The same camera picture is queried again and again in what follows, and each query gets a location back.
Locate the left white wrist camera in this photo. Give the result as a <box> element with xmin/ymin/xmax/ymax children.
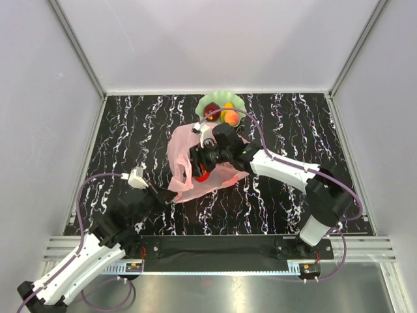
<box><xmin>121</xmin><ymin>166</ymin><xmax>149</xmax><ymax>190</ymax></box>

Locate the red yellow pear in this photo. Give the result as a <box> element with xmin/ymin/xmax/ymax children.
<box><xmin>194</xmin><ymin>164</ymin><xmax>210</xmax><ymax>183</ymax></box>

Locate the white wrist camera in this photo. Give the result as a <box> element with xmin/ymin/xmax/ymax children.
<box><xmin>121</xmin><ymin>166</ymin><xmax>149</xmax><ymax>190</ymax></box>
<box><xmin>192</xmin><ymin>123</ymin><xmax>213</xmax><ymax>148</ymax></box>

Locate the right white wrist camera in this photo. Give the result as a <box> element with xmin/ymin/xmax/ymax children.
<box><xmin>192</xmin><ymin>123</ymin><xmax>213</xmax><ymax>148</ymax></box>

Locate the pink plastic bag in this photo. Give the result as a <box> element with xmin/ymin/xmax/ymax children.
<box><xmin>167</xmin><ymin>123</ymin><xmax>248</xmax><ymax>203</ymax></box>

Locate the orange peach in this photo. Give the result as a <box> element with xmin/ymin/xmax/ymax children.
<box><xmin>220</xmin><ymin>110</ymin><xmax>240</xmax><ymax>127</ymax></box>

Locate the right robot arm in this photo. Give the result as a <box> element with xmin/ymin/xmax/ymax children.
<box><xmin>190</xmin><ymin>123</ymin><xmax>353</xmax><ymax>259</ymax></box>

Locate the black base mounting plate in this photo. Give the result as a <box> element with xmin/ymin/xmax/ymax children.
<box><xmin>139</xmin><ymin>235</ymin><xmax>334</xmax><ymax>261</ymax></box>

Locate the green scalloped bowl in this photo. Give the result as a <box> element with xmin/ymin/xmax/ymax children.
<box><xmin>195</xmin><ymin>91</ymin><xmax>246</xmax><ymax>124</ymax></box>

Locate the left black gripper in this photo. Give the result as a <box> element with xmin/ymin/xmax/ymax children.
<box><xmin>128</xmin><ymin>180</ymin><xmax>177</xmax><ymax>227</ymax></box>

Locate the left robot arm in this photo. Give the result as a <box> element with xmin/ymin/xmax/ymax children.
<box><xmin>17</xmin><ymin>185</ymin><xmax>177</xmax><ymax>312</ymax></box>

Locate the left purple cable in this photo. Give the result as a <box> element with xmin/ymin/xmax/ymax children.
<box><xmin>16</xmin><ymin>173</ymin><xmax>136</xmax><ymax>313</ymax></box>

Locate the red apple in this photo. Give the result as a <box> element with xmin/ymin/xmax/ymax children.
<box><xmin>203</xmin><ymin>102</ymin><xmax>221</xmax><ymax>122</ymax></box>

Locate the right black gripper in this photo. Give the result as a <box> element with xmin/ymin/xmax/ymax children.
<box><xmin>184</xmin><ymin>139</ymin><xmax>232</xmax><ymax>179</ymax></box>

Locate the yellow green mango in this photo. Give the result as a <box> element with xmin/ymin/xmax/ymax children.
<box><xmin>223</xmin><ymin>102</ymin><xmax>235</xmax><ymax>108</ymax></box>

